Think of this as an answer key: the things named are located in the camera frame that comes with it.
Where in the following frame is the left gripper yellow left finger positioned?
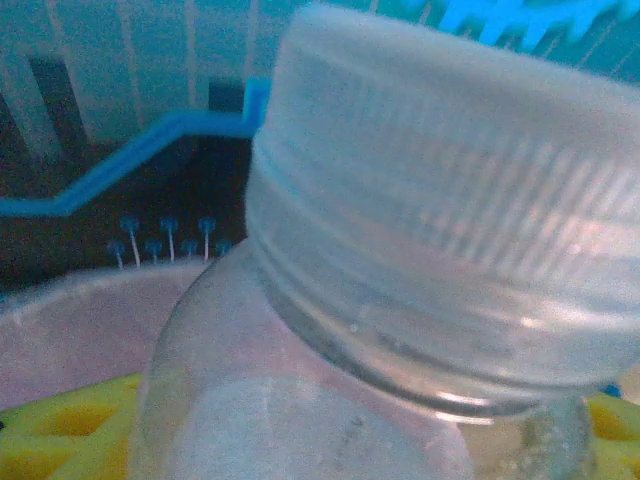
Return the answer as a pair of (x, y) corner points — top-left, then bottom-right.
(0, 372), (146, 480)

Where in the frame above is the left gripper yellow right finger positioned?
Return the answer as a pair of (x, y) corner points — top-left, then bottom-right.
(585, 392), (640, 480)

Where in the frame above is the clear ribbed bottle white cap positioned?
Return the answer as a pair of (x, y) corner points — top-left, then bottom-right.
(130, 2), (640, 480)

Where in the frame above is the mesh waste bin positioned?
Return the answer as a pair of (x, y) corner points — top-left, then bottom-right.
(0, 262), (241, 416)

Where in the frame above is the translucent plastic bin liner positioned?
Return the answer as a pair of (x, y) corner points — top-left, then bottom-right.
(0, 262), (241, 416)

